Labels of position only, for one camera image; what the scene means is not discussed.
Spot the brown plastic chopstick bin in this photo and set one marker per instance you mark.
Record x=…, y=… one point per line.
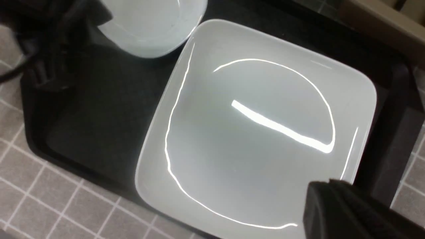
x=397, y=23

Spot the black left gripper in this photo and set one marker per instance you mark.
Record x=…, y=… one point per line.
x=41, y=29

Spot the grey checked tablecloth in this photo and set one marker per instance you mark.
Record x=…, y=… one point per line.
x=40, y=200

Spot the small white square bowl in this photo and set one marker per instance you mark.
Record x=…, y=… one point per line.
x=152, y=28

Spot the black plastic serving tray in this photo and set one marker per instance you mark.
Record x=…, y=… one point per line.
x=96, y=127

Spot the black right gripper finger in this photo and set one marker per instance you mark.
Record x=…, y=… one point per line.
x=338, y=210

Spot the large white square plate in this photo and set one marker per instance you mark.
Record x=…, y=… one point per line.
x=246, y=121

